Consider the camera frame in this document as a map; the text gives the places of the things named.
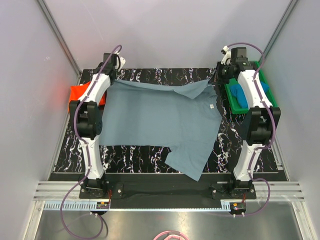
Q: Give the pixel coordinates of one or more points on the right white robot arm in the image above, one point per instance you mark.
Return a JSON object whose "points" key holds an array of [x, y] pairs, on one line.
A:
{"points": [[258, 129]]}

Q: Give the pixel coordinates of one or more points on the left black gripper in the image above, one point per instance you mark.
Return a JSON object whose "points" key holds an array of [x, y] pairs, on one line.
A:
{"points": [[117, 71]]}

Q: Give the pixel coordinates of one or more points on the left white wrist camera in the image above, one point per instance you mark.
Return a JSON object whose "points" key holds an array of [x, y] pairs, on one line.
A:
{"points": [[121, 62]]}

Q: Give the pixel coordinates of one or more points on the grey-blue t shirt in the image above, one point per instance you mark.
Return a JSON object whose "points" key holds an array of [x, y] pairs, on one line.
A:
{"points": [[183, 118]]}

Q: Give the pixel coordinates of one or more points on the orange folded t shirt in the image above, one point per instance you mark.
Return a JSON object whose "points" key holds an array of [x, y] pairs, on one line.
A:
{"points": [[77, 91]]}

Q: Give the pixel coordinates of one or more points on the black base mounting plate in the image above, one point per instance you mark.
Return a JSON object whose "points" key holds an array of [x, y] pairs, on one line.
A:
{"points": [[141, 202]]}

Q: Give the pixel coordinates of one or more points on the green plastic bin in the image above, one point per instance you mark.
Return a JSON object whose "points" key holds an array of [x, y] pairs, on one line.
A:
{"points": [[255, 87]]}

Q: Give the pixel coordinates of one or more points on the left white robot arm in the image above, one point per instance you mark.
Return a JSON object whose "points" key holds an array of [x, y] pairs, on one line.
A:
{"points": [[87, 124]]}

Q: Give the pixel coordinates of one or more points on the aluminium frame rail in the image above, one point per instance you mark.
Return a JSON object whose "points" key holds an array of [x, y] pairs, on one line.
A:
{"points": [[277, 191]]}

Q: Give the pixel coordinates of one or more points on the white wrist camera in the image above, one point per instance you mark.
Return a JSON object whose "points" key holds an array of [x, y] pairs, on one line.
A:
{"points": [[226, 60], [121, 62]]}

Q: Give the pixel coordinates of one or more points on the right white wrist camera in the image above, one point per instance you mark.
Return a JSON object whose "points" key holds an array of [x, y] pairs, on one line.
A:
{"points": [[226, 60]]}

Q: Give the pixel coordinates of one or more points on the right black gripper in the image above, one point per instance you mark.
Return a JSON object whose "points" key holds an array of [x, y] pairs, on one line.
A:
{"points": [[216, 78]]}

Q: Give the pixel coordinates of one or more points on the blue t shirt in bin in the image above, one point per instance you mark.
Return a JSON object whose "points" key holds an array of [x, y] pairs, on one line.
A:
{"points": [[237, 98]]}

